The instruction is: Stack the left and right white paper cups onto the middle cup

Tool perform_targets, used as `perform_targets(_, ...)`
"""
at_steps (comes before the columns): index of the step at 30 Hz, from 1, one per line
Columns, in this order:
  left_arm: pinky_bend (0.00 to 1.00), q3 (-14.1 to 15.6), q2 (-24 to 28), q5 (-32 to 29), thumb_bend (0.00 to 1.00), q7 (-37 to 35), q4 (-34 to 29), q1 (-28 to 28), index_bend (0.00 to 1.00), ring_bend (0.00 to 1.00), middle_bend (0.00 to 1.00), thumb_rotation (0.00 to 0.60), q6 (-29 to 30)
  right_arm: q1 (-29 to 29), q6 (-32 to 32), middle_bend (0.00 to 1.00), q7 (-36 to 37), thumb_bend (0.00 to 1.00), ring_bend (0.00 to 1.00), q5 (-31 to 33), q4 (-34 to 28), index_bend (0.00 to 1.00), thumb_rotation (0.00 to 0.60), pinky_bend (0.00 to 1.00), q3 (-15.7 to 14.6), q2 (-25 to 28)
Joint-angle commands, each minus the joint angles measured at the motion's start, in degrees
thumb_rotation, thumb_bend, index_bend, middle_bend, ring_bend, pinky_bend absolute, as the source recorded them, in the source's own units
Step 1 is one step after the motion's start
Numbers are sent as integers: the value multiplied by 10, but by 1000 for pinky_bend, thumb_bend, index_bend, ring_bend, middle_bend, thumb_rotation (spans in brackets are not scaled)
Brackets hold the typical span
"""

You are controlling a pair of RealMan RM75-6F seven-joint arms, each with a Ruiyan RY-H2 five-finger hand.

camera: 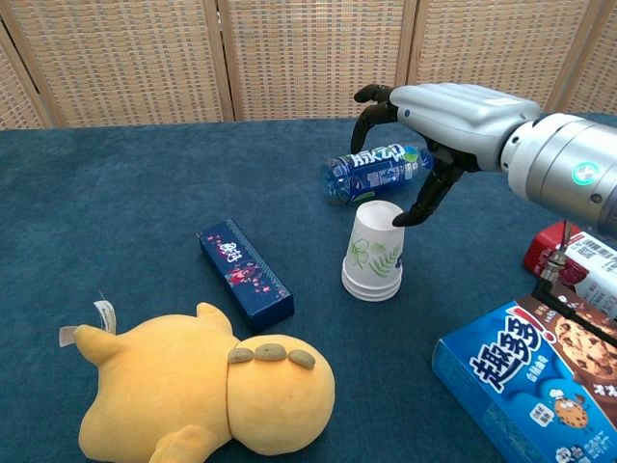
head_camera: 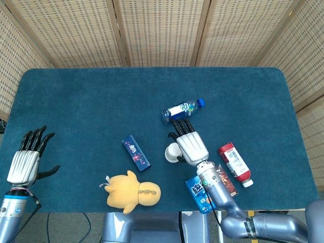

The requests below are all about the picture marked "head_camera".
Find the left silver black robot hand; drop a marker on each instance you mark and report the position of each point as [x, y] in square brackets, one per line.
[24, 164]

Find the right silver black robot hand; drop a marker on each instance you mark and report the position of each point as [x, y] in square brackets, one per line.
[192, 146]

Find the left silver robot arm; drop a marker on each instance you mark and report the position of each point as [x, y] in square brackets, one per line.
[11, 210]

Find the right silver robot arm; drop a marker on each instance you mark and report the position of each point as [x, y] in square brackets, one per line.
[222, 197]

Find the blue plastic drink bottle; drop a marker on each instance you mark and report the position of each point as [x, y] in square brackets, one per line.
[181, 110]

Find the red and white bottle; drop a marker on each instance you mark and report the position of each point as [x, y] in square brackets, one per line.
[235, 162]

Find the blue chocolate cookie box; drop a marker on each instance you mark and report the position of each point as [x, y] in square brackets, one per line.
[198, 195]

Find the dark blue rectangular box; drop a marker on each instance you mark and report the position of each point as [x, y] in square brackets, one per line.
[135, 153]

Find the yellow plush duck toy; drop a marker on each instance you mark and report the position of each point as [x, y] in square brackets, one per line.
[126, 192]

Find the teal table mat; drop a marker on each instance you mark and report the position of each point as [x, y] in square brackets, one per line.
[76, 101]

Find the silver blue robot torso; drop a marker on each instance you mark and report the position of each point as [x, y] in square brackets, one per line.
[152, 227]

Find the woven bamboo screen panel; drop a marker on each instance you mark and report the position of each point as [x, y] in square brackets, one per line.
[71, 33]
[243, 33]
[303, 58]
[162, 30]
[15, 63]
[314, 141]

